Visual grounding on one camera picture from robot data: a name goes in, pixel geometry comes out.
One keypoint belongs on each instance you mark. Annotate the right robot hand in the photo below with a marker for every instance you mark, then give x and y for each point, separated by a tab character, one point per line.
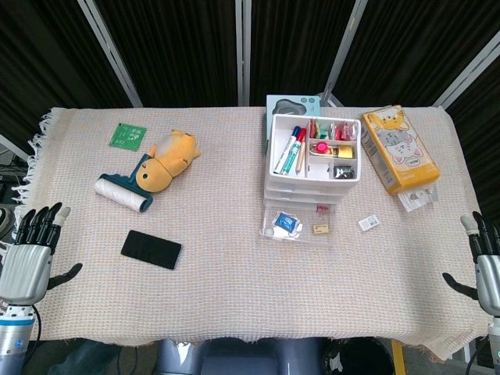
488	269

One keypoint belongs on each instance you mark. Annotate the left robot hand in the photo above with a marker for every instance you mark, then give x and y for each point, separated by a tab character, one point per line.
24	268

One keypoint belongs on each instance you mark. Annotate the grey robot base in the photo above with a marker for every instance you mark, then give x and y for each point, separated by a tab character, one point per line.
238	357

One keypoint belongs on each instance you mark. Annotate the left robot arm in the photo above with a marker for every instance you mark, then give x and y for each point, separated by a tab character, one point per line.
13	336

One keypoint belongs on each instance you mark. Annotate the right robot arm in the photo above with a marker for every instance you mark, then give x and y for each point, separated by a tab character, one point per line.
494	343

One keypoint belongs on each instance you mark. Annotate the white printed paper packet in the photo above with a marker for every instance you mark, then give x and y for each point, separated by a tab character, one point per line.
418	197

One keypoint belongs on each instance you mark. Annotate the small white label card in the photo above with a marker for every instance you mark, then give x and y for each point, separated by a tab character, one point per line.
369	223

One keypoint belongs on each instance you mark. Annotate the black smartphone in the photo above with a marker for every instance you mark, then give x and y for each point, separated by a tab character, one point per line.
151	249

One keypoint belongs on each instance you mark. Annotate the yellow cat tissue pack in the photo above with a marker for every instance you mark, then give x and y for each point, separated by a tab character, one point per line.
398	150

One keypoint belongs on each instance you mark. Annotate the green sachet packet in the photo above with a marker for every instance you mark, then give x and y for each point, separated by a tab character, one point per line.
127	136

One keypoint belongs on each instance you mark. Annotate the small yellow tag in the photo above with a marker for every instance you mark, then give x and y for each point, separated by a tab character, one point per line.
320	229

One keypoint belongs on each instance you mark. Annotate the black binder clips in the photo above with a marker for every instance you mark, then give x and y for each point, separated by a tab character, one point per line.
343	172

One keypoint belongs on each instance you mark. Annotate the pink binder clip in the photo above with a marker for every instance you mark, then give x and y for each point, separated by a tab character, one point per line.
322	211

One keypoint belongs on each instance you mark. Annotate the orange plush toy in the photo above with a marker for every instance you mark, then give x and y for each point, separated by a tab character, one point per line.
170	162

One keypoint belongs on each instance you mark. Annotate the clear plastic drawer tray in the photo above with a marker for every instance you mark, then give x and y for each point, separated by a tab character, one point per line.
298	226

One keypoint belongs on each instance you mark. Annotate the red small clips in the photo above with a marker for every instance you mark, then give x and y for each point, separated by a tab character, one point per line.
345	131

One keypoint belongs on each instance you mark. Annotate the pink round knob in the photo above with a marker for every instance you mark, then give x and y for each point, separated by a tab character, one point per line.
322	147

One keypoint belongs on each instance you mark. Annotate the blue foil packet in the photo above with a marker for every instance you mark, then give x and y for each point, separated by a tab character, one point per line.
287	222

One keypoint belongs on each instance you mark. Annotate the white drawer organizer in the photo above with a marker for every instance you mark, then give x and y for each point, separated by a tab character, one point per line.
312	156

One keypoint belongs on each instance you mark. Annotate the beige woven tablecloth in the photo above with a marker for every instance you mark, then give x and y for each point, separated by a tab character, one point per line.
242	281

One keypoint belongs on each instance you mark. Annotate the green marker pen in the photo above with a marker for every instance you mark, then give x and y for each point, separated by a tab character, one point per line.
293	156

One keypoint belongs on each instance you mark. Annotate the red marker pen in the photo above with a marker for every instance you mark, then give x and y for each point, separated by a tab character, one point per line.
301	134

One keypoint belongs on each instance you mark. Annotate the blue marker pen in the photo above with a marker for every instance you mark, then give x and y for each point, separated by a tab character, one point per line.
288	147

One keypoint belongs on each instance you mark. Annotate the light blue product box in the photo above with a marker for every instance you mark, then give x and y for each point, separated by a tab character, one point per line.
291	107

